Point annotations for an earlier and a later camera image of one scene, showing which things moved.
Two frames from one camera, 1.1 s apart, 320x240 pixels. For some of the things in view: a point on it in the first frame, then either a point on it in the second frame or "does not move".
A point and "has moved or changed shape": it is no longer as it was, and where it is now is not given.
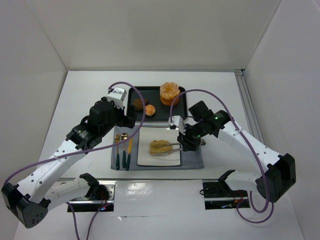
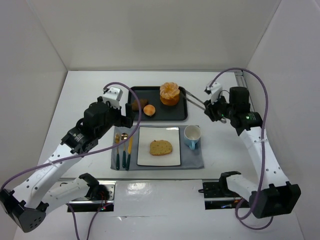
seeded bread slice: (159, 146) has moved or changed shape
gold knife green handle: (130, 147) does not move
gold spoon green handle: (124, 136) does not move
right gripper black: (186, 141) to (210, 112)
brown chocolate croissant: (138, 103) does not move
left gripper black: (129, 117) does not move
